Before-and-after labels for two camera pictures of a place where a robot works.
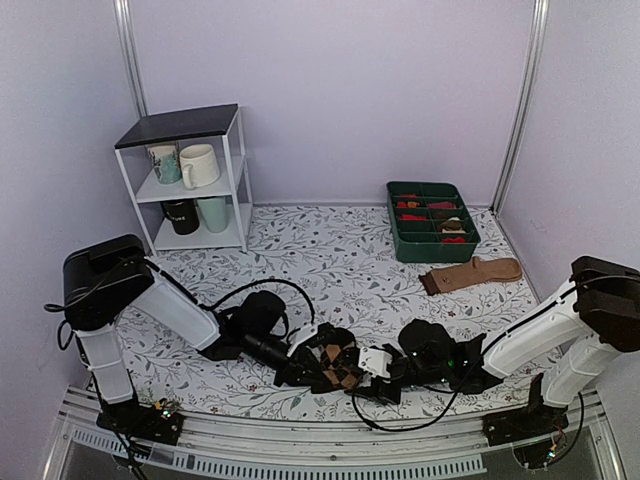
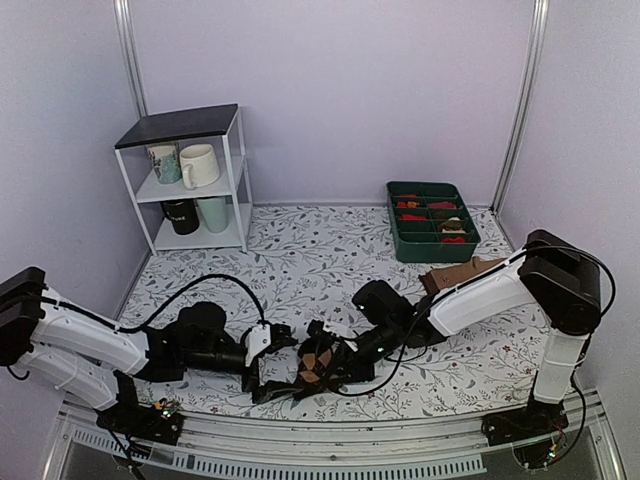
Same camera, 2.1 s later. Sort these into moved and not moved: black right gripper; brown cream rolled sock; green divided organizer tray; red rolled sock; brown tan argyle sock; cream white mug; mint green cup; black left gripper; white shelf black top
Moved: black left gripper; brown tan argyle sock; black right gripper
Not moved: green divided organizer tray; cream white mug; red rolled sock; brown cream rolled sock; white shelf black top; mint green cup
